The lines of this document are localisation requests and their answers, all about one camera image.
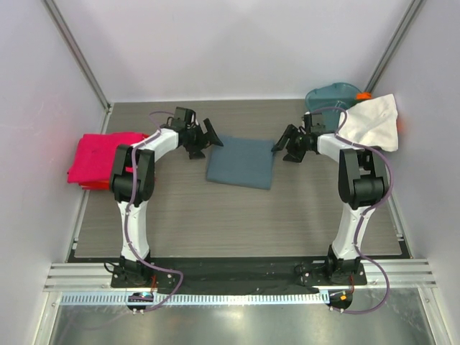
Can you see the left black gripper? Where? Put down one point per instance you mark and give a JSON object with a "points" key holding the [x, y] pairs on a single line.
{"points": [[191, 149]]}

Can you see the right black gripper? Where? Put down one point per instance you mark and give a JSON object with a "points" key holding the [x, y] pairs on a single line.
{"points": [[295, 141]]}

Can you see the grey blue t shirt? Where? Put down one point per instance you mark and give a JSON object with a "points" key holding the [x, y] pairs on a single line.
{"points": [[242, 162]]}

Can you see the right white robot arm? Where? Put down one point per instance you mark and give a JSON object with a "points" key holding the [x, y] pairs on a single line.
{"points": [[363, 183]]}

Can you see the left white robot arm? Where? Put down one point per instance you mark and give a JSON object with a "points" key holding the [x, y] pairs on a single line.
{"points": [[132, 182]]}

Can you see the teal plastic bin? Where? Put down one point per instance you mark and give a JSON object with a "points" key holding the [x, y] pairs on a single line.
{"points": [[335, 96]]}

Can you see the white t shirt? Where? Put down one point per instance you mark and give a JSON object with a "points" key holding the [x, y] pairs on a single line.
{"points": [[372, 123]]}

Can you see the orange clamp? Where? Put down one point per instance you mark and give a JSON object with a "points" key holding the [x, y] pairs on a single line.
{"points": [[363, 96]]}

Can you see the folded pink t shirt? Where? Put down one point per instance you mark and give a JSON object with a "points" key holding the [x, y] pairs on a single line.
{"points": [[95, 155]]}

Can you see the folded red t shirt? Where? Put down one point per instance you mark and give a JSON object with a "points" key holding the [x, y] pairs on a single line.
{"points": [[95, 185]]}

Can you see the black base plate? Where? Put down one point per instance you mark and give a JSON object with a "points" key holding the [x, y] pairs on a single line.
{"points": [[302, 266]]}

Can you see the slotted cable duct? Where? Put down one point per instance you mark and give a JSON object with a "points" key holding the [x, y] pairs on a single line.
{"points": [[146, 299]]}

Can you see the right aluminium frame post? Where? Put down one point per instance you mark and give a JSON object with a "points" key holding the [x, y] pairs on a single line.
{"points": [[408, 18]]}

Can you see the aluminium frame post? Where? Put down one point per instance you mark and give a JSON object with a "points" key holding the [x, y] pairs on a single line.
{"points": [[75, 50], [408, 18]]}

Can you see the left aluminium frame post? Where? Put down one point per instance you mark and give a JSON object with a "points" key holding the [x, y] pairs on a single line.
{"points": [[75, 50]]}

